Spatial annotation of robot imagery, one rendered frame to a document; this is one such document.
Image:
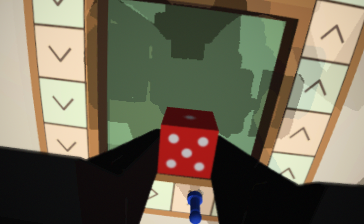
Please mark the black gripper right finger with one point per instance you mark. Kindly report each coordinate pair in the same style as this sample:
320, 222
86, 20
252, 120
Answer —
246, 191

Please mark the blue pawn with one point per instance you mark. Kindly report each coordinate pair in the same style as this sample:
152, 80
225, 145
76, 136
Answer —
194, 199

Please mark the red die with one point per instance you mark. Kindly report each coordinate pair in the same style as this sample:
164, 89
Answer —
188, 140

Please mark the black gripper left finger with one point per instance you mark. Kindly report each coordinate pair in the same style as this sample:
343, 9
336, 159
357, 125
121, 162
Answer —
112, 187

